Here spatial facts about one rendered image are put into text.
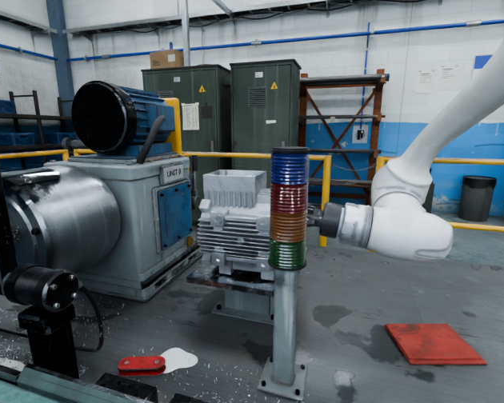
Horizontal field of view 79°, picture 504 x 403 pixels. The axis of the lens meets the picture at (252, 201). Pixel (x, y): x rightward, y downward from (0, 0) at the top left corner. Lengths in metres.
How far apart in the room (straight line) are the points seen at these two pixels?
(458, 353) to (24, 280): 0.78
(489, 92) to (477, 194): 4.62
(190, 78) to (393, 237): 3.41
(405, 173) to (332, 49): 4.72
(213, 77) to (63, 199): 3.14
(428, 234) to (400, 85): 4.72
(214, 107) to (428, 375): 3.32
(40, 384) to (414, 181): 0.73
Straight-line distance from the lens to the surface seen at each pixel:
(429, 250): 0.67
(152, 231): 0.86
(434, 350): 0.78
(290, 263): 0.48
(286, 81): 3.43
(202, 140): 3.73
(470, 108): 0.61
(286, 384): 0.63
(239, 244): 0.64
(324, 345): 0.73
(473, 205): 5.21
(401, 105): 5.29
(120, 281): 0.90
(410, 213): 0.67
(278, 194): 0.46
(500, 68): 0.56
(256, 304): 0.78
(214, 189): 0.67
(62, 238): 0.67
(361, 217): 0.64
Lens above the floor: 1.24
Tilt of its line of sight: 13 degrees down
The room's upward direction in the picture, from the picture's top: straight up
